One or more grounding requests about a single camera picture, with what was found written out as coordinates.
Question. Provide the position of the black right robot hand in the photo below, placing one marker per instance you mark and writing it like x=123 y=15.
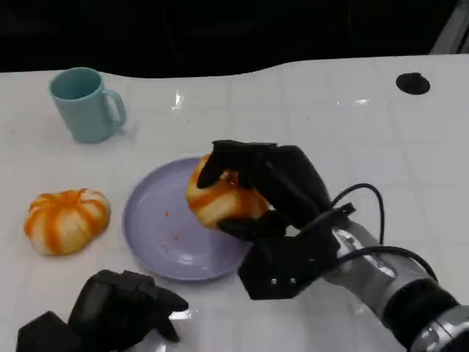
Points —
x=271 y=183

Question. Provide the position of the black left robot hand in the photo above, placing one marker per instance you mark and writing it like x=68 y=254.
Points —
x=113 y=308

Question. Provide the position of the orange and white bread roll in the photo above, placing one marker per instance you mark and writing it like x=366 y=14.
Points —
x=67 y=221
x=223 y=203

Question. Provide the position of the lilac plate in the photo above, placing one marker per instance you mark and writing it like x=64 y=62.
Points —
x=168 y=227

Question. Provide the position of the black round table grommet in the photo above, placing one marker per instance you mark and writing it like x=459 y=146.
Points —
x=412 y=83

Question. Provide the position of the pale green mug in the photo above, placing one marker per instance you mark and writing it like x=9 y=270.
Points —
x=86 y=105

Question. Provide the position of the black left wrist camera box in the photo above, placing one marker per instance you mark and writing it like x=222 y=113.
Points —
x=47 y=333

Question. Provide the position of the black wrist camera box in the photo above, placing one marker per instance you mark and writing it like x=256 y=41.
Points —
x=289 y=262
x=47 y=333

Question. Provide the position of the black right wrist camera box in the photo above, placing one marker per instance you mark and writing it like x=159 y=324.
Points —
x=289 y=262

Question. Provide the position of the grey metal frame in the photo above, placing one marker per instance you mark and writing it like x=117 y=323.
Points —
x=452 y=31

